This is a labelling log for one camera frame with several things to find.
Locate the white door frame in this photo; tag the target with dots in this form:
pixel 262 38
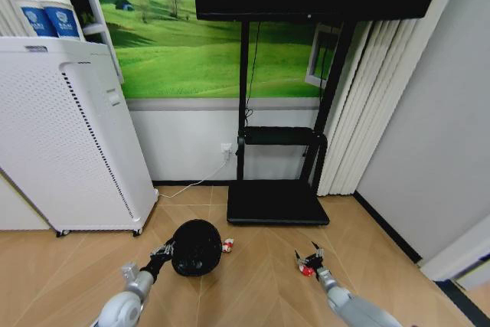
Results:
pixel 459 250

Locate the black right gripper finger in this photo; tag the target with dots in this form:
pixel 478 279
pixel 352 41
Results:
pixel 301 259
pixel 317 249

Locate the white wall socket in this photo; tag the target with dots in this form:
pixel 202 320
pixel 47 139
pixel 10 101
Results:
pixel 226 151

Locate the green landscape wall poster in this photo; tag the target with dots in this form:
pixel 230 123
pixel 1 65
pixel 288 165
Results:
pixel 183 51

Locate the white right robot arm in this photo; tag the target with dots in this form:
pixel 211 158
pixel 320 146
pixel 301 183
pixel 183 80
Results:
pixel 352 304

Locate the white perforated air purifier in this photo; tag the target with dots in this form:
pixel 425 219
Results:
pixel 69 135

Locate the black television floor stand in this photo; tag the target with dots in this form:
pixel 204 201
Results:
pixel 275 200

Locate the blue white paper cup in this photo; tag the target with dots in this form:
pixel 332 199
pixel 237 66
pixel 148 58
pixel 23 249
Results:
pixel 63 20
pixel 33 18

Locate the crumpled red white wrapper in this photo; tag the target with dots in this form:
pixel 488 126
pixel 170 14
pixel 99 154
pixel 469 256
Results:
pixel 307 272
pixel 228 246

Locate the white vertical blinds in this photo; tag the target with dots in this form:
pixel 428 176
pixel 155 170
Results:
pixel 367 112

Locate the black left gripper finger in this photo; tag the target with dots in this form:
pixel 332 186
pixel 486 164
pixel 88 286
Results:
pixel 169 243
pixel 159 252

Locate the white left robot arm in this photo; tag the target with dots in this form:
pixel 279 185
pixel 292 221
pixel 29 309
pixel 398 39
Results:
pixel 126 304

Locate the black round trash bin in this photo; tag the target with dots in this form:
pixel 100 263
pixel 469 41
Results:
pixel 197 246

